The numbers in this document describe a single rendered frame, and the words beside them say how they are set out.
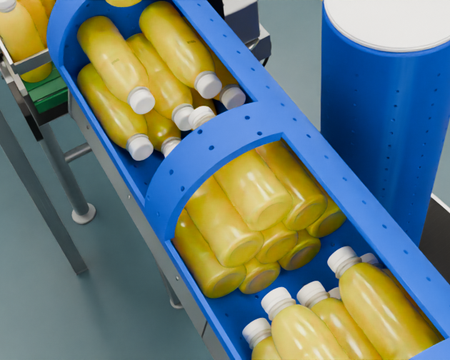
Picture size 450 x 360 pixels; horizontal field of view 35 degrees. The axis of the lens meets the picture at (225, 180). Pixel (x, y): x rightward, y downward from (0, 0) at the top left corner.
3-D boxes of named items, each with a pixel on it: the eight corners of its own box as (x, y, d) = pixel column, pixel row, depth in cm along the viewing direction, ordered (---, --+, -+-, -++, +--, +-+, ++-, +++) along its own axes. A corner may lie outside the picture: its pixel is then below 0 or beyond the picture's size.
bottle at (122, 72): (119, 33, 130) (166, 99, 120) (86, 54, 130) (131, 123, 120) (103, 6, 124) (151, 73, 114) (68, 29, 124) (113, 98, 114)
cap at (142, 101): (154, 98, 119) (158, 105, 118) (134, 111, 119) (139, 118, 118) (145, 85, 115) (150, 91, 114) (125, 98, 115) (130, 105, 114)
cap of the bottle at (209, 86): (215, 89, 119) (220, 96, 118) (194, 94, 117) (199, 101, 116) (218, 71, 116) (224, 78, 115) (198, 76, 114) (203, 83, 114)
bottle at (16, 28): (43, 53, 155) (12, -17, 140) (58, 72, 152) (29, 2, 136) (13, 70, 153) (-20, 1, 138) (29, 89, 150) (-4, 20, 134)
